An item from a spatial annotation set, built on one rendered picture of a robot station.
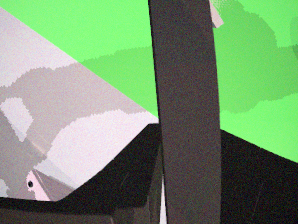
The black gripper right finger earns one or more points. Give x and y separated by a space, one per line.
258 187

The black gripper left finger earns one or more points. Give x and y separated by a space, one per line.
126 191

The green flat mat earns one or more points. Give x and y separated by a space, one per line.
256 57

